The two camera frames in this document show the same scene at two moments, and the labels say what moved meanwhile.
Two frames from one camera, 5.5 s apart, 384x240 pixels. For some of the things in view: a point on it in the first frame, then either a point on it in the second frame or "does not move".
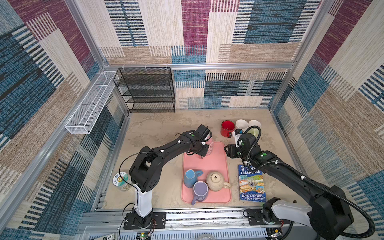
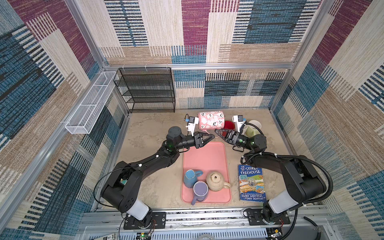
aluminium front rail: [189, 225] does not move
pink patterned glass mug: [210, 143] → [210, 120]
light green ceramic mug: [254, 131] does not move
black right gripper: [231, 151] → [233, 137]
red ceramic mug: [227, 127] does not move
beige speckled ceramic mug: [215, 181] does not move
